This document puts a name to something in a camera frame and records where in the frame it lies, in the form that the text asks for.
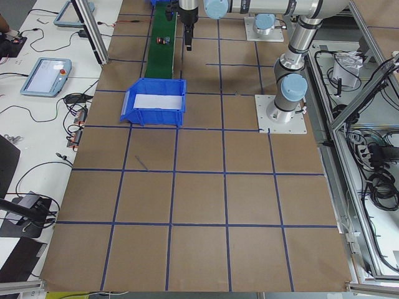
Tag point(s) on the white crumpled paper bag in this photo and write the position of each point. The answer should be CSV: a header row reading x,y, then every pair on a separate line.
x,y
346,68

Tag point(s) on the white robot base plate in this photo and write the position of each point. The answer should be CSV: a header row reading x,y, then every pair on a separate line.
x,y
273,121

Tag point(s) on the blue teach pendant far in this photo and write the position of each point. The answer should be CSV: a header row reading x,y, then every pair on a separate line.
x,y
67,17

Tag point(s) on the black monitor stand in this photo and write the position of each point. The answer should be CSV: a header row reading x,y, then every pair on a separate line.
x,y
25,216

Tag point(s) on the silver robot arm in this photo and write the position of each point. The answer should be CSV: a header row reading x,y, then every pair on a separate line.
x,y
291,85
263,24

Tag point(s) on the aluminium frame post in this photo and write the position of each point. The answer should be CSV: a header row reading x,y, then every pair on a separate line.
x,y
90,26

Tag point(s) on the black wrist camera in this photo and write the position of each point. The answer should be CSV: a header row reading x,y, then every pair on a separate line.
x,y
170,11

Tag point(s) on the blue plastic bin left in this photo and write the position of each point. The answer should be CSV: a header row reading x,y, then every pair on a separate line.
x,y
154,116

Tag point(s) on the person hand at desk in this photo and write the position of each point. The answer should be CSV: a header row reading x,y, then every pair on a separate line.
x,y
4,26

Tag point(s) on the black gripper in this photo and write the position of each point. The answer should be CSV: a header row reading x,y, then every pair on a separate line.
x,y
188,18

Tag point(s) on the blue teach pendant near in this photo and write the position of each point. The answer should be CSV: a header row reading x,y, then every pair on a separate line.
x,y
47,77

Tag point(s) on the green conveyor belt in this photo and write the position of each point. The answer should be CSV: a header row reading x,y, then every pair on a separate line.
x,y
160,60

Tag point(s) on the blue teach pendant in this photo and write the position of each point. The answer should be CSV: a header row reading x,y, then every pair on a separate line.
x,y
47,77
67,17

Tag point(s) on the white foam sheet left bin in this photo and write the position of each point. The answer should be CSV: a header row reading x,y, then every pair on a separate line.
x,y
158,101

